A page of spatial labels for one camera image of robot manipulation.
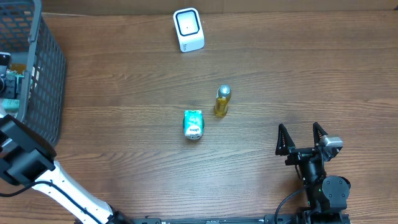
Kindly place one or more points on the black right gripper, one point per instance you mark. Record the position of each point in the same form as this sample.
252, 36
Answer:
298, 154

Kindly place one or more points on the yellow liquid bottle grey cap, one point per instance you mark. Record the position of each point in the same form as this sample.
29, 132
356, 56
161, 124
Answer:
223, 97

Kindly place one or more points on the green white tissue pack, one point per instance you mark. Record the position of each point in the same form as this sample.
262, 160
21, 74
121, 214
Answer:
193, 124

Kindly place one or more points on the teal snack pack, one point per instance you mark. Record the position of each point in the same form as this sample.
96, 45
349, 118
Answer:
11, 105

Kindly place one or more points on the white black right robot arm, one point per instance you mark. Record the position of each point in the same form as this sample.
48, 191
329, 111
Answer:
326, 195

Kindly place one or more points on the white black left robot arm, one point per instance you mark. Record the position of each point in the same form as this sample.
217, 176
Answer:
32, 163

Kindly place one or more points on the white barcode scanner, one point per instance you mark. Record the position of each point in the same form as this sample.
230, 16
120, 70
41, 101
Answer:
189, 30

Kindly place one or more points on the grey plastic mesh basket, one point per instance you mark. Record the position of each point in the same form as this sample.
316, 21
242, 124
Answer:
29, 41

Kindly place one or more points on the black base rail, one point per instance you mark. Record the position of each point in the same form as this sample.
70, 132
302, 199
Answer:
267, 219

